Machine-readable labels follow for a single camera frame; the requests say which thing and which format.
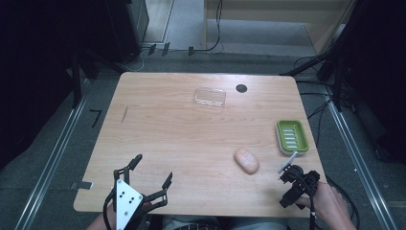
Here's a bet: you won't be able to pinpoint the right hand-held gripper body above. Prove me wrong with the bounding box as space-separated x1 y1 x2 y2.
279 164 321 211

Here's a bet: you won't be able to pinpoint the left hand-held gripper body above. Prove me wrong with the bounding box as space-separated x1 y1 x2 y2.
102 178 148 230

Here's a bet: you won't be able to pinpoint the green soap dish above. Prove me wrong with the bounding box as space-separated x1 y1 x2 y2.
275 119 310 156

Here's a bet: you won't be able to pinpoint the pink soap bar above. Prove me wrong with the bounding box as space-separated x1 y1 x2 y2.
233 148 260 175

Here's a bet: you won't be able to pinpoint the person's left hand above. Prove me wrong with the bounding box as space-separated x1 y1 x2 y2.
104 200 155 230

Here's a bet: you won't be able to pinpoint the person's right hand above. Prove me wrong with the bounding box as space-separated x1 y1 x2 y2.
296 181 350 228

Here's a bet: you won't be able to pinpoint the black tape corner mark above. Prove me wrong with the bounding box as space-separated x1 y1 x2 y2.
88 108 103 129

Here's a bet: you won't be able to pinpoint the person's grey pants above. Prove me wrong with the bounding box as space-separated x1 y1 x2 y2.
162 215 289 230

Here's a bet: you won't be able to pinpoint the clear plastic box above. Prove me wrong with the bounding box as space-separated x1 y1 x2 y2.
192 85 228 110

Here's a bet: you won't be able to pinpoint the black metal stand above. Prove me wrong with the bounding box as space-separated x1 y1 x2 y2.
280 30 353 113
68 47 128 110

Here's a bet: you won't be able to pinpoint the black cabinet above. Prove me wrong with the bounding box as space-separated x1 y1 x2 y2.
104 0 150 64

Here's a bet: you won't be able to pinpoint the dark curtain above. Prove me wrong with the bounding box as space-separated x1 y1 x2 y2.
0 0 111 171
331 0 406 164

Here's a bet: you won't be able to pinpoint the light wooden shelf unit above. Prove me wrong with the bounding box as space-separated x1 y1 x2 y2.
203 0 357 56

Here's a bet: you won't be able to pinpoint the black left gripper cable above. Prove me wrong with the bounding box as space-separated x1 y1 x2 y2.
101 190 117 230

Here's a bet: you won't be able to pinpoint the black floor cable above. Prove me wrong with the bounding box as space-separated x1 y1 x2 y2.
299 91 333 149

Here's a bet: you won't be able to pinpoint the metal floor rail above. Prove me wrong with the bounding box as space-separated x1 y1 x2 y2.
321 85 398 230
13 80 93 230

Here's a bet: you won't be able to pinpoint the white floor cable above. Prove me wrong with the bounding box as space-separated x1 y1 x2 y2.
122 47 146 73

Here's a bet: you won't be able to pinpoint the black hanging cable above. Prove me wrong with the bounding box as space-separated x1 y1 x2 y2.
191 0 224 54

